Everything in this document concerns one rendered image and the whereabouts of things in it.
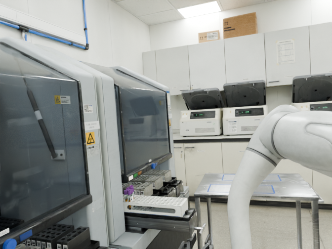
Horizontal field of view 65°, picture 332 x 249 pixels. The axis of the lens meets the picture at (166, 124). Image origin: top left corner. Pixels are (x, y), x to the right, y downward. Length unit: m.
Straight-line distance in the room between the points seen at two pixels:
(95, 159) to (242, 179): 0.55
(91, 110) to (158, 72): 3.02
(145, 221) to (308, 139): 0.82
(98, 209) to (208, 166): 2.60
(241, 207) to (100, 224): 0.56
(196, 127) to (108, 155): 2.48
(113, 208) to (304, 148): 0.80
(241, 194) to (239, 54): 3.06
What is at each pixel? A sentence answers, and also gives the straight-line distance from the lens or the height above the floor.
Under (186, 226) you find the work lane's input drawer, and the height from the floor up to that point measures 0.79.
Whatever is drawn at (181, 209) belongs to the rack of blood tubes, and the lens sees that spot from 1.18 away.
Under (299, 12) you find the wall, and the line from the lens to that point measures 4.21.
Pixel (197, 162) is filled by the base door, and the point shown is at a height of 0.55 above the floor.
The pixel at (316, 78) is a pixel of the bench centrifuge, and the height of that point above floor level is 1.54.
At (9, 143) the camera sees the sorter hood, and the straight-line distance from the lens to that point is 0.77.
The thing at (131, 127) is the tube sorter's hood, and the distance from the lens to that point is 1.26.
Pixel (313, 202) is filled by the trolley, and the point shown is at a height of 0.79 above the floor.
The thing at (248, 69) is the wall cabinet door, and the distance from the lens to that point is 3.70.
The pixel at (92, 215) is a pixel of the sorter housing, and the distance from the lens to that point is 1.06.
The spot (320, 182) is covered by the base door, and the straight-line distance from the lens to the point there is 3.55.
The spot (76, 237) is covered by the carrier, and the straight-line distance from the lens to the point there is 0.99.
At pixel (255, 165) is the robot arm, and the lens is 0.80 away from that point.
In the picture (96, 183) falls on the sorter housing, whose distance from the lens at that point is 1.06.
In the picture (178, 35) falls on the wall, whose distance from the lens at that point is 4.35.
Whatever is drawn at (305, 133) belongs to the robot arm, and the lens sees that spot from 0.68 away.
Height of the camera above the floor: 1.28
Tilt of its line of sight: 3 degrees down
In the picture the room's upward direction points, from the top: 4 degrees counter-clockwise
